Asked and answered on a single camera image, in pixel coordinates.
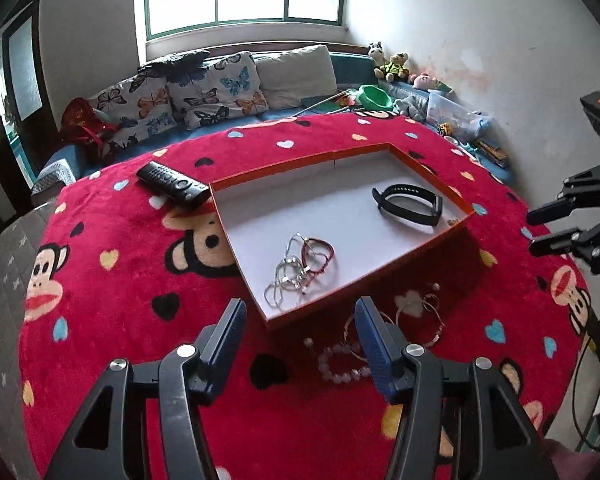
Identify butterfly cushion right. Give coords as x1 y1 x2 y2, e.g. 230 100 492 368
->
166 51 270 130

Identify red bag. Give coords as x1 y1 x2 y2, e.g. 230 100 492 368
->
59 98 120 162

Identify green bowl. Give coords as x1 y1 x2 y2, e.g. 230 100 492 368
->
355 84 393 112

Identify plush toy bear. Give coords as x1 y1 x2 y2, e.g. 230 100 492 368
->
374 53 410 84

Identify black remote control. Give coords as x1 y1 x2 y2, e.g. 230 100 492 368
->
136 162 211 209

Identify red string bracelet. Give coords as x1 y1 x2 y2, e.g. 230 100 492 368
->
299 237 336 296

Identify butterfly cushion left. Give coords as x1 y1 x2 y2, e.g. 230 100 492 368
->
88 75 176 152

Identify white plush dog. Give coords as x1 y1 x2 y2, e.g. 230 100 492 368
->
367 41 387 67

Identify crystal bead bracelet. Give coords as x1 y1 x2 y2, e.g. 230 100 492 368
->
316 341 374 386

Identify white cushion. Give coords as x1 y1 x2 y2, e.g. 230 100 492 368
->
256 44 338 110

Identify butterfly cushion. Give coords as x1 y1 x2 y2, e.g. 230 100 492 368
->
88 75 176 152
166 51 270 130

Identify orange shallow box tray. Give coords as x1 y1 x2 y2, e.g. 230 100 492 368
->
211 143 474 327

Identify black smart wristband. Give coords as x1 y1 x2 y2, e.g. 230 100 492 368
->
372 183 443 226

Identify silver bangle bracelet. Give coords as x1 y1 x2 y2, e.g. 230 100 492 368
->
394 292 447 349

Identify red monkey print blanket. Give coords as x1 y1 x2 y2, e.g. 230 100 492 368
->
19 114 592 479

